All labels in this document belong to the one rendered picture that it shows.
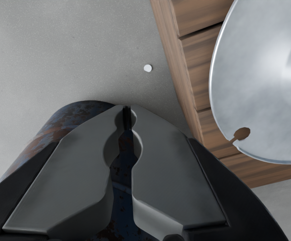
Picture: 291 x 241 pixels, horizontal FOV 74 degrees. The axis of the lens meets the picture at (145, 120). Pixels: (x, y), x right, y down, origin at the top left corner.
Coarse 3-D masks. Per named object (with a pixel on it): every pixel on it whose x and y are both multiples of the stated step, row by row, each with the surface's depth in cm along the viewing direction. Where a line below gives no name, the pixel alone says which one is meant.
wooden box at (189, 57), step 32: (160, 0) 26; (192, 0) 18; (224, 0) 19; (160, 32) 45; (192, 32) 20; (192, 64) 22; (192, 96) 24; (192, 128) 40; (224, 160) 30; (256, 160) 30
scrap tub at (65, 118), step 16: (64, 112) 57; (80, 112) 55; (96, 112) 55; (48, 128) 51; (64, 128) 48; (128, 128) 56; (32, 144) 46; (128, 144) 50; (16, 160) 43; (128, 160) 45; (112, 176) 38; (128, 176) 40; (128, 192) 37; (112, 208) 32; (128, 208) 34; (112, 224) 30; (128, 224) 32; (96, 240) 27; (112, 240) 28; (128, 240) 30; (144, 240) 32
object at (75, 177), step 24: (96, 120) 10; (120, 120) 11; (72, 144) 8; (96, 144) 8; (48, 168) 7; (72, 168) 7; (96, 168) 7; (48, 192) 6; (72, 192) 6; (96, 192) 6; (24, 216) 6; (48, 216) 6; (72, 216) 6; (96, 216) 6; (72, 240) 6
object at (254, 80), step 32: (256, 0) 17; (288, 0) 17; (224, 32) 18; (256, 32) 18; (288, 32) 19; (224, 64) 20; (256, 64) 20; (288, 64) 20; (224, 96) 22; (256, 96) 22; (288, 96) 22; (224, 128) 24; (256, 128) 25; (288, 128) 25; (288, 160) 28
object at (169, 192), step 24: (144, 120) 10; (144, 144) 8; (168, 144) 8; (144, 168) 7; (168, 168) 7; (192, 168) 7; (144, 192) 6; (168, 192) 6; (192, 192) 6; (144, 216) 6; (168, 216) 6; (192, 216) 6; (216, 216) 6
